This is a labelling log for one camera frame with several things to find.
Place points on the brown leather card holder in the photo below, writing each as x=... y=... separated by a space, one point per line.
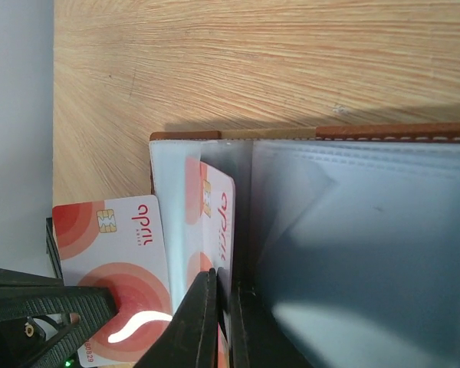
x=350 y=234

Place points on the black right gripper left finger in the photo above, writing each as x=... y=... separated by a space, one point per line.
x=191 y=338

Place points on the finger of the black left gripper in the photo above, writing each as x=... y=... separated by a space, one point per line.
x=43 y=322

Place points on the black metal cage frame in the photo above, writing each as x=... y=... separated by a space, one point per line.
x=52 y=249

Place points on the red white credit card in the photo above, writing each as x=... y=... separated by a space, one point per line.
x=117 y=244
x=209 y=235

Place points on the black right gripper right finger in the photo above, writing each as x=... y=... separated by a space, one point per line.
x=253 y=335

